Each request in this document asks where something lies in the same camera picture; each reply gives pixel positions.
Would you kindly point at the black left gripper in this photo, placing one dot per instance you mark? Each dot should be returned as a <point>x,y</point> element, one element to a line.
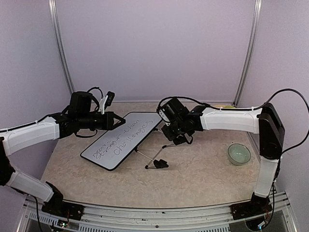
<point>108,122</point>

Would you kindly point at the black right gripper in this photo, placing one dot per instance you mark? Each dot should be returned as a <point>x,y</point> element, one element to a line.
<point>168,134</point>

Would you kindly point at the white whiteboard with black frame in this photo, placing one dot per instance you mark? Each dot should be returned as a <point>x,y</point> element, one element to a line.
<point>114,146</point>

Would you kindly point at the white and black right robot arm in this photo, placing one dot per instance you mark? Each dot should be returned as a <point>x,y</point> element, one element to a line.
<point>263,121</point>

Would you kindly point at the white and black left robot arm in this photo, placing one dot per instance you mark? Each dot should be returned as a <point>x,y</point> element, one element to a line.
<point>84,112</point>

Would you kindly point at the clear glass bowl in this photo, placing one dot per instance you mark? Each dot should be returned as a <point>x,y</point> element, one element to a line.
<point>238,154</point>

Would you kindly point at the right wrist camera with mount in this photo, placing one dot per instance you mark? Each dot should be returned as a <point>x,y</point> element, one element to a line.
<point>163,116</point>

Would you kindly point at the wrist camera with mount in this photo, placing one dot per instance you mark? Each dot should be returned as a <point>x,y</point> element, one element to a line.
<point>163,116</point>
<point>106,101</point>

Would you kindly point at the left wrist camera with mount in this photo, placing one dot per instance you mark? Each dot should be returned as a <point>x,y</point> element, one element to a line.
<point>106,101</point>

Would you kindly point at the front aluminium rail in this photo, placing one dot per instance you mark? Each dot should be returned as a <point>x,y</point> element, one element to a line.
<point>95,218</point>

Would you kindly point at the left aluminium frame post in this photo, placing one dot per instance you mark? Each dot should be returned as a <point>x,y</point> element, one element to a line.
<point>60,46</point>

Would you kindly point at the aluminium frame post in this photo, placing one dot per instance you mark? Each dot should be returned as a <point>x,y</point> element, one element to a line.
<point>60,46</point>
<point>249,51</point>

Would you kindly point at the right aluminium frame post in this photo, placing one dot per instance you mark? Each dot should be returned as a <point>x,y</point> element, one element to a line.
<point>249,51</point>

